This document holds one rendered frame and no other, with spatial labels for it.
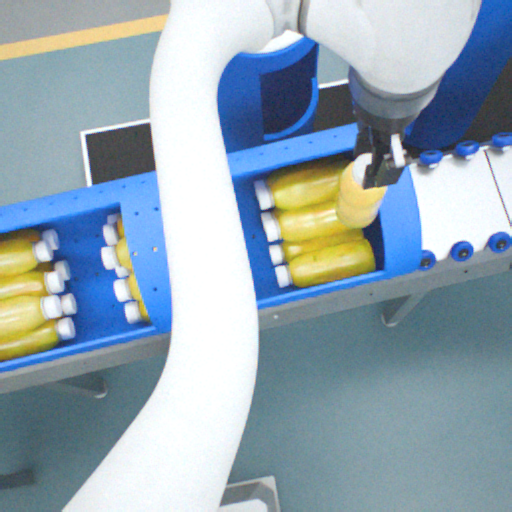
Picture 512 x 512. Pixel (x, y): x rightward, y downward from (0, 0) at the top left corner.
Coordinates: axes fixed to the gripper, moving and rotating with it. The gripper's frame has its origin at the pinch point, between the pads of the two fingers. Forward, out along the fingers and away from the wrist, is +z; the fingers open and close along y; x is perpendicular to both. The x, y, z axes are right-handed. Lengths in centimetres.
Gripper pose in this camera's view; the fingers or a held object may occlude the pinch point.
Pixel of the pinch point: (370, 159)
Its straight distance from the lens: 91.2
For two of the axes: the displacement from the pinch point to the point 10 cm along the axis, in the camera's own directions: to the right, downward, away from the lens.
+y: -2.3, -9.4, 2.6
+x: -9.7, 2.4, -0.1
